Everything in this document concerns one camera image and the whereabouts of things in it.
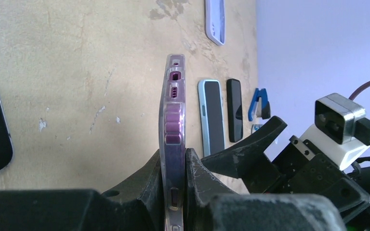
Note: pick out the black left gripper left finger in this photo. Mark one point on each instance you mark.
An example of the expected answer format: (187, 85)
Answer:
(135, 204)

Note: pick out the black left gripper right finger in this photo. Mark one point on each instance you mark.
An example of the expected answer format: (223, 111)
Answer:
(212, 206)

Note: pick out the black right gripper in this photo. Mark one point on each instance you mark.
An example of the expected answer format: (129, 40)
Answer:
(300, 168)

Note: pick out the lilac phone case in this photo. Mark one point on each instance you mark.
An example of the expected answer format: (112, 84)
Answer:
(215, 21)

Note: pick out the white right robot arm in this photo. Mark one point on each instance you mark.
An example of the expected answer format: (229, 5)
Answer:
(305, 165)

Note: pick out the black phone in black case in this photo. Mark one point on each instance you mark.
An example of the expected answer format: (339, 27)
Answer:
(234, 108)

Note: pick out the phone in light blue case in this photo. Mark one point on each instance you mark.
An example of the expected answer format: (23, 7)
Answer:
(211, 116)

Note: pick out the small white blue jar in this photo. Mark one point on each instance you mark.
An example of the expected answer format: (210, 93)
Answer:
(255, 127)

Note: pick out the blue stapler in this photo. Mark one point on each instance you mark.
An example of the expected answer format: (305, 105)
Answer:
(259, 106)

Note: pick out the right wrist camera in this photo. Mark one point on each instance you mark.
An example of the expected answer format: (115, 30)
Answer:
(341, 130)

